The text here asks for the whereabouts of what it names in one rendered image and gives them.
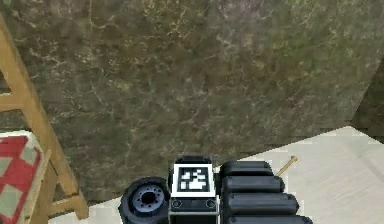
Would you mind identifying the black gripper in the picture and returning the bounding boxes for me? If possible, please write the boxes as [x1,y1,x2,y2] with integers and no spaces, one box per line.
[118,176,172,224]

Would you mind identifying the thin yellow stick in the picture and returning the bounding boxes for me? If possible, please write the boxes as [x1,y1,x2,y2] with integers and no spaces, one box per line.
[275,155,299,177]

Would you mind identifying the wooden chair with checked cushion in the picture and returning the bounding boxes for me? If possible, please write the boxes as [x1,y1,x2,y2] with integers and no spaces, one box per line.
[0,13,90,224]

